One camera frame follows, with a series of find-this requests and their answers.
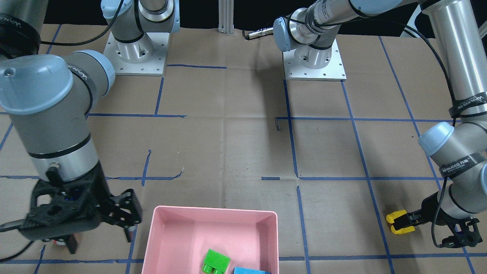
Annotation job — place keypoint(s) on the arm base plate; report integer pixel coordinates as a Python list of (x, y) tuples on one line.
[(307, 63), (146, 57)]

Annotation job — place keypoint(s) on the aluminium frame post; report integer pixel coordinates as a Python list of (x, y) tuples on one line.
[(226, 17)]

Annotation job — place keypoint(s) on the pink plastic box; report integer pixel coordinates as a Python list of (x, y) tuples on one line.
[(180, 237)]

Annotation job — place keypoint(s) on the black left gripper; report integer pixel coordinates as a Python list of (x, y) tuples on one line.
[(430, 209)]

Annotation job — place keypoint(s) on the green toy block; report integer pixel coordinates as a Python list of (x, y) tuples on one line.
[(215, 263)]

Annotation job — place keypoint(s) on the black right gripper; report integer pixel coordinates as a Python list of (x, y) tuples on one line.
[(99, 189)]

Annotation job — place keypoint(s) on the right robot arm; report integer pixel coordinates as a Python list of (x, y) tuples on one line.
[(48, 98)]

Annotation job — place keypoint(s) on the blue toy block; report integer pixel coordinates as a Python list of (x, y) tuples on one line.
[(240, 270)]

